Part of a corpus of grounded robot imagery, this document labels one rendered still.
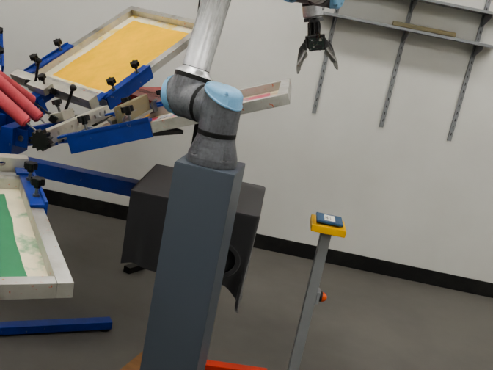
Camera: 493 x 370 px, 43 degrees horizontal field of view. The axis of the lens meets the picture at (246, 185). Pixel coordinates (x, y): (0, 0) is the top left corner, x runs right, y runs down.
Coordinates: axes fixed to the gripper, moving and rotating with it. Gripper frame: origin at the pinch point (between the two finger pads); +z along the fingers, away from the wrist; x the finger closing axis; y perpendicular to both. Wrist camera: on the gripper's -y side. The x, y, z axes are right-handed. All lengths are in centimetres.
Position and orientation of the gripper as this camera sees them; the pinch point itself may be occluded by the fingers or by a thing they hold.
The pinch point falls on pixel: (317, 72)
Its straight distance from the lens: 239.5
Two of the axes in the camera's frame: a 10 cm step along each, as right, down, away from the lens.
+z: 1.1, 9.6, 2.5
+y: -0.8, 2.5, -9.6
